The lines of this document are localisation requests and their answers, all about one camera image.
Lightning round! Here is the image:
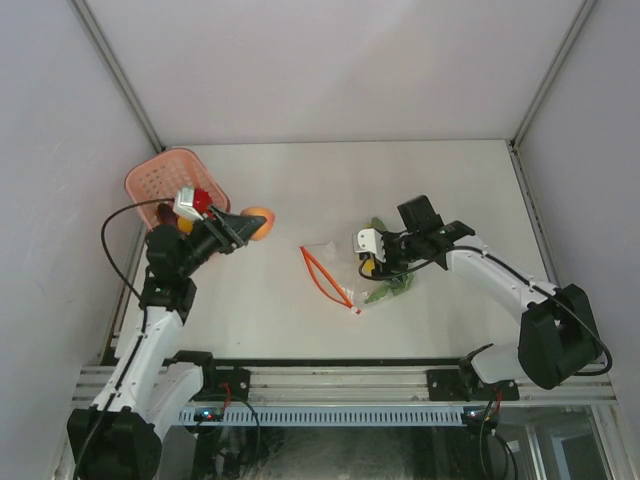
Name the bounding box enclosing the pink plastic basket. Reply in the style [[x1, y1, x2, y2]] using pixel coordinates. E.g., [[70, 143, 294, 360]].
[[124, 148, 231, 230]]

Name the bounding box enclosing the slotted cable duct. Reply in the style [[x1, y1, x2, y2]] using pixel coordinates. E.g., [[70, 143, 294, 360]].
[[176, 405, 483, 427]]

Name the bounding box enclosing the purple fake eggplant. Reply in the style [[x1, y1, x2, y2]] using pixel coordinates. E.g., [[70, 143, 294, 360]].
[[156, 203, 178, 228]]

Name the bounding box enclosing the orange fake peach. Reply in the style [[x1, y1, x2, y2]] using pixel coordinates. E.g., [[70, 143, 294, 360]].
[[241, 206, 276, 241]]

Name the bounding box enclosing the aluminium rail frame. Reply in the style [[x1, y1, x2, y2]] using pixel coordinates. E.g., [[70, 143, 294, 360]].
[[72, 362, 616, 404]]

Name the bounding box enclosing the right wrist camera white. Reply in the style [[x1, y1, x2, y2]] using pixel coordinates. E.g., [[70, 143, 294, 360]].
[[353, 228, 386, 263]]

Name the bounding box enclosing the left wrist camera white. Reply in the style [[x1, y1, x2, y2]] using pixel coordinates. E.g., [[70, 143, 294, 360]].
[[172, 187, 203, 222]]

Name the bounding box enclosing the green fake lettuce leaf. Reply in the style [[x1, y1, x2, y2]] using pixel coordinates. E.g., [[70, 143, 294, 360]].
[[363, 217, 415, 306]]

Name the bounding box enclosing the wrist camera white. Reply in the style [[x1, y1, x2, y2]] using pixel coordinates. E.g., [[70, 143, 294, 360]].
[[172, 187, 203, 222], [353, 228, 386, 263]]

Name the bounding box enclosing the clear zip top bag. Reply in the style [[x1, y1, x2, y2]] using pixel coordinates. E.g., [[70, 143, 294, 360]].
[[300, 236, 401, 314]]

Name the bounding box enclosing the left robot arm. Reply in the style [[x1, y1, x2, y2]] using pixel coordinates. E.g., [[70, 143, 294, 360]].
[[67, 207, 275, 479]]

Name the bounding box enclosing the yellow fake chili pepper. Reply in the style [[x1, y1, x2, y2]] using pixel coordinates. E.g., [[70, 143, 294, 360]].
[[359, 254, 376, 277]]

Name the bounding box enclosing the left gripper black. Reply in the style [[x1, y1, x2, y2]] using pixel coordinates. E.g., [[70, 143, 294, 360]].
[[177, 204, 264, 278]]

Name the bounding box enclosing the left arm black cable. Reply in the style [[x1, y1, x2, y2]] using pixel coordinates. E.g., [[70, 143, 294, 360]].
[[72, 199, 176, 480]]

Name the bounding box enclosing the orange fake fruit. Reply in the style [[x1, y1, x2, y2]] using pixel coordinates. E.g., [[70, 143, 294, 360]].
[[177, 217, 193, 234]]

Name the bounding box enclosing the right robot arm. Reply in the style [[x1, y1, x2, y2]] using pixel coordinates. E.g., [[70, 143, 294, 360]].
[[357, 195, 613, 399]]

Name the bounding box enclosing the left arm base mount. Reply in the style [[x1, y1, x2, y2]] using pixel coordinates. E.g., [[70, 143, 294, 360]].
[[193, 367, 251, 401]]

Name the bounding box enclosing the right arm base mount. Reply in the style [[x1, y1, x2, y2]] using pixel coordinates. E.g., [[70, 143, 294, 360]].
[[426, 344, 520, 402]]

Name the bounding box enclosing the red fake apple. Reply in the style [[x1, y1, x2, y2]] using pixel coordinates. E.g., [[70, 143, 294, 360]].
[[193, 188, 213, 213]]

